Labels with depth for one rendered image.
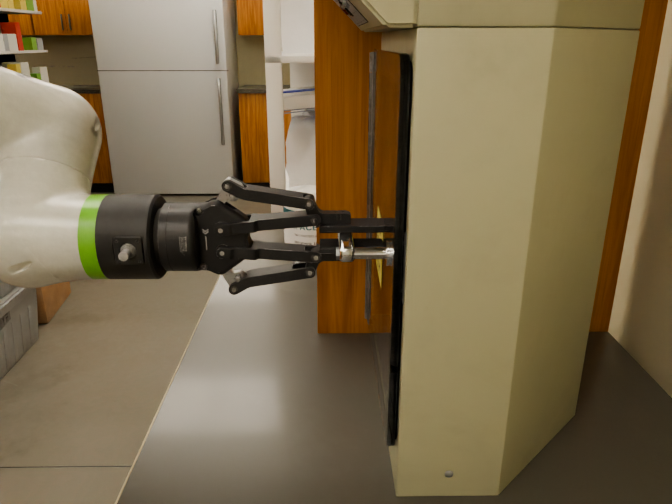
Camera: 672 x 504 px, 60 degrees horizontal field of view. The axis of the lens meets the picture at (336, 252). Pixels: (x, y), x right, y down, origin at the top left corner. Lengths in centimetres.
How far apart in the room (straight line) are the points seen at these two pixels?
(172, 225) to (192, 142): 497
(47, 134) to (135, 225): 15
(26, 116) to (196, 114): 486
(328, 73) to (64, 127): 37
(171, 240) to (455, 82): 32
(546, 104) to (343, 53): 40
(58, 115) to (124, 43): 495
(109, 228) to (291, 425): 34
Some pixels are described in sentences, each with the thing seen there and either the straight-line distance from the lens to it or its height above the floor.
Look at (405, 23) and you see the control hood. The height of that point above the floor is 141.
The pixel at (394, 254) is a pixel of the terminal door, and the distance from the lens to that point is 54.
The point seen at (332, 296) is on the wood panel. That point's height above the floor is 101.
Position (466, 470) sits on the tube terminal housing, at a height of 97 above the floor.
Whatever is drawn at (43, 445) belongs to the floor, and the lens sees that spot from 249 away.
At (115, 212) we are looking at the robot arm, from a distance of 63.
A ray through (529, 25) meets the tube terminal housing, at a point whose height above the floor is 141.
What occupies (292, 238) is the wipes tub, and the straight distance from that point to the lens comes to 126.
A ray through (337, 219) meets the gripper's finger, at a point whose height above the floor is 122.
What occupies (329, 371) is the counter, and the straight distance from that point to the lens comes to 87.
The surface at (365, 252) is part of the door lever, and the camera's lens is 57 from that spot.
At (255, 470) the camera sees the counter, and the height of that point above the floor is 94.
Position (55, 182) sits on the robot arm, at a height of 126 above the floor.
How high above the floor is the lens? 140
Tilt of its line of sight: 20 degrees down
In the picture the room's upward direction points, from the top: straight up
